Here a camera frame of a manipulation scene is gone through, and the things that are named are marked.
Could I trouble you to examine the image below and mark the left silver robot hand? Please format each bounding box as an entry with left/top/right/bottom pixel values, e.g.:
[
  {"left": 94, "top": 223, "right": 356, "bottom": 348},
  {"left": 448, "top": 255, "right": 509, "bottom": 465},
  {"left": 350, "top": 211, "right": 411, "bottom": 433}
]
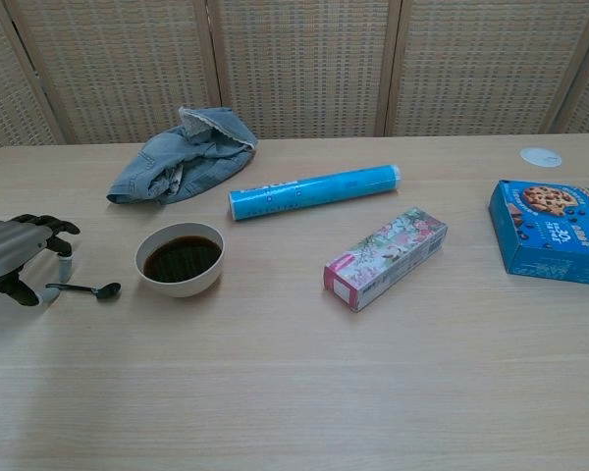
[{"left": 0, "top": 214, "right": 81, "bottom": 308}]

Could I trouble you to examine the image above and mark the black plastic spoon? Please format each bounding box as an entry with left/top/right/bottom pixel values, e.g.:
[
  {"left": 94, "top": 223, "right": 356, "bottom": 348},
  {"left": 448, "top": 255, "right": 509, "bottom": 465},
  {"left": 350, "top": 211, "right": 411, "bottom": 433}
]
[{"left": 45, "top": 282, "right": 123, "bottom": 301}]

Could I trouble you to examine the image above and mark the blue denim cloth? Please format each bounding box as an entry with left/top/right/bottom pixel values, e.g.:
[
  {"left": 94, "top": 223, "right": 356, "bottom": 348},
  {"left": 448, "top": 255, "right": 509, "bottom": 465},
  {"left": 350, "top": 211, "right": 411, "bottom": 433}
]
[{"left": 105, "top": 105, "right": 259, "bottom": 206}]

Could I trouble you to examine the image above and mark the white bowl of dark liquid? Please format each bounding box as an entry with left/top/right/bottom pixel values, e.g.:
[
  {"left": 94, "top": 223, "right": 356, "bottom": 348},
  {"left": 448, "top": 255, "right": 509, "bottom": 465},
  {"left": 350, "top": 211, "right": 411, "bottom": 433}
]
[{"left": 135, "top": 222, "right": 226, "bottom": 299}]

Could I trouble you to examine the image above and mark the blue cookie box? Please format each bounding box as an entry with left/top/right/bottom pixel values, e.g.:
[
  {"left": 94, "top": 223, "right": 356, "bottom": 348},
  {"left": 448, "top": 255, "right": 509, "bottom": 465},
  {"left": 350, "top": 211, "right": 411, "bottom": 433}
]
[{"left": 488, "top": 179, "right": 589, "bottom": 288}]

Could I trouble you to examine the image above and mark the blue cling film roll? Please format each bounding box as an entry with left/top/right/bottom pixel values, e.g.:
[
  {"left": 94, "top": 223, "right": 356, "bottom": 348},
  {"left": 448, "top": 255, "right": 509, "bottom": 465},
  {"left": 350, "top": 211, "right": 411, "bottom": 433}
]
[{"left": 228, "top": 165, "right": 402, "bottom": 223}]

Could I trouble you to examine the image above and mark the woven folding screen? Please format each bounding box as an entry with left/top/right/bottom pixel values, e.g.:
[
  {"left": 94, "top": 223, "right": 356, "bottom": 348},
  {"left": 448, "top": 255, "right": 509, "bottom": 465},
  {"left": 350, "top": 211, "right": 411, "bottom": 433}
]
[{"left": 0, "top": 0, "right": 589, "bottom": 153}]

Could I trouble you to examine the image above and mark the floral pink-ended carton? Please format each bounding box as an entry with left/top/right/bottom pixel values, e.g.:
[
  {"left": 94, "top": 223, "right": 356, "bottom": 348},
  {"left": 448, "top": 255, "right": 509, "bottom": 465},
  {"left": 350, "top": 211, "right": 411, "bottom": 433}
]
[{"left": 322, "top": 206, "right": 449, "bottom": 313}]

